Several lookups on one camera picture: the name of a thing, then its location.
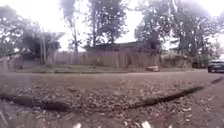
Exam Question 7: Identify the grass strip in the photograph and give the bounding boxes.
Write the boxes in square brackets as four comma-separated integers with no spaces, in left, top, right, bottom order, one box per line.
[13,64,201,75]

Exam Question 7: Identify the robot's own part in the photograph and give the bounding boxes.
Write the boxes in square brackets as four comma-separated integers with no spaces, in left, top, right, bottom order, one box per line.
[72,122,82,128]
[141,120,152,128]

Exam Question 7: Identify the row of trees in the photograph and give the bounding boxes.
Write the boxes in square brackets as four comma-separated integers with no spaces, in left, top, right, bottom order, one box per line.
[0,0,224,70]

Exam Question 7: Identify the leaf-strewn road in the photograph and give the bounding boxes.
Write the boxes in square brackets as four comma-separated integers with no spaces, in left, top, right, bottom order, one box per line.
[0,68,224,110]

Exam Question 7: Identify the wooden fence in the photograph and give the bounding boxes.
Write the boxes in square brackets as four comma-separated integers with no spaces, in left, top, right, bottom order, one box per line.
[0,49,194,71]

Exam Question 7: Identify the low building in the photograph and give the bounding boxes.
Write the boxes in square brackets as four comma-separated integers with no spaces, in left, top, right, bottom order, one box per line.
[84,40,163,55]

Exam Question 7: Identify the dark kerb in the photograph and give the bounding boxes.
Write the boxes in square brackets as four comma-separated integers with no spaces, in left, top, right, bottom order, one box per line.
[0,76,224,113]

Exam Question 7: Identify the dark car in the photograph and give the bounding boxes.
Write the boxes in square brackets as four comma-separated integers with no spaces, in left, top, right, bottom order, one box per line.
[207,59,224,74]

